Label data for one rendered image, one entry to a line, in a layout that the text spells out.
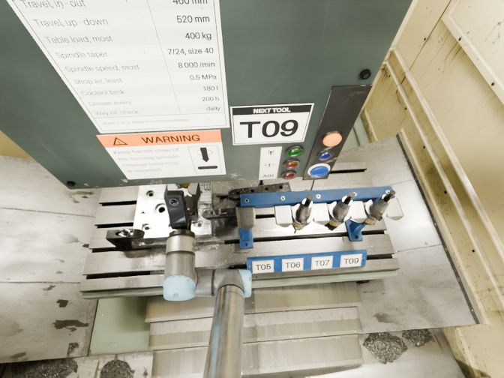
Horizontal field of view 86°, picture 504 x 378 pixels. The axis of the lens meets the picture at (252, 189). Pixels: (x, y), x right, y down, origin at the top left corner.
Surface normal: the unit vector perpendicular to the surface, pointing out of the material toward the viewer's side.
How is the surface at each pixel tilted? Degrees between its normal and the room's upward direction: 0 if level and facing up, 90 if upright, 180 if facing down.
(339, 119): 90
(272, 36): 90
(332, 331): 8
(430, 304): 24
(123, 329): 0
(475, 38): 90
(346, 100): 90
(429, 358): 10
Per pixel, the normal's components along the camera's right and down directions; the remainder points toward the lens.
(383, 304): -0.39, -0.43
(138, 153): 0.07, 0.87
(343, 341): 0.15, -0.49
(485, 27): -1.00, 0.06
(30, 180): 0.42, -0.47
